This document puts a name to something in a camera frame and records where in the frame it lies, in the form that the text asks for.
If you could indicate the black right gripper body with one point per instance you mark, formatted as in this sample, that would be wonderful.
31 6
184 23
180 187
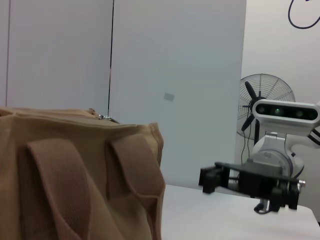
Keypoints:
260 182

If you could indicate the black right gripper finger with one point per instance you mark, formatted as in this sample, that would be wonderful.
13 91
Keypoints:
203 176
212 183

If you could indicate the silver metal zipper pull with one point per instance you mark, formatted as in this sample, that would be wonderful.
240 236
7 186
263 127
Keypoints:
105 117

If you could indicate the khaki canvas food bag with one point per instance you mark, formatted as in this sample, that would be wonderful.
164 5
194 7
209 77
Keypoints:
75 180

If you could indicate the metal cage standing fan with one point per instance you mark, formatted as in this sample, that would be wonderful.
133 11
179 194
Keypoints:
272 87

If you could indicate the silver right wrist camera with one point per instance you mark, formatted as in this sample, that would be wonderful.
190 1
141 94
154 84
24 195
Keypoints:
285 113

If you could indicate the small grey wall sticker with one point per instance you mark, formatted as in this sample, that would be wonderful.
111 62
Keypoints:
169 96

